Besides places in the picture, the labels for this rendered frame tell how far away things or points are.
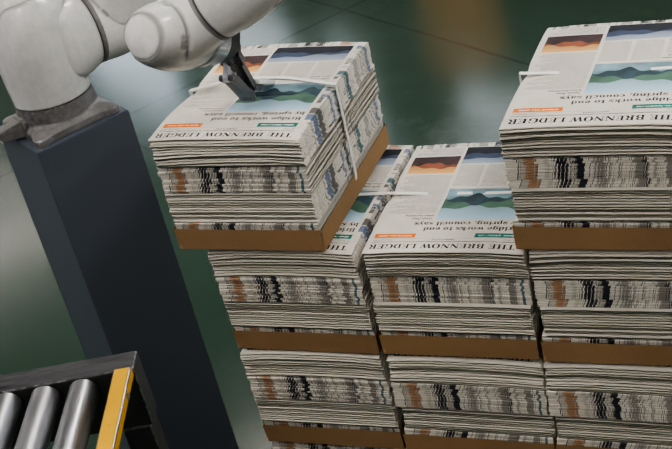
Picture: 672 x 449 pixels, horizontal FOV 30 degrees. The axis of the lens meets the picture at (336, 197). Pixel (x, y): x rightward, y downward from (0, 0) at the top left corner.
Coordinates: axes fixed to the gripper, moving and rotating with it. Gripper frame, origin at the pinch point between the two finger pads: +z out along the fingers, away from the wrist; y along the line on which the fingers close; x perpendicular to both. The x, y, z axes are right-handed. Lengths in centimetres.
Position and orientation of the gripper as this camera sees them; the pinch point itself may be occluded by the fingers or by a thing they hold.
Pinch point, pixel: (263, 43)
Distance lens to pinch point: 225.3
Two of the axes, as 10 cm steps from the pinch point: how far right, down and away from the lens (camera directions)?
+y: 0.4, 10.0, 0.7
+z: 3.8, -0.8, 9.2
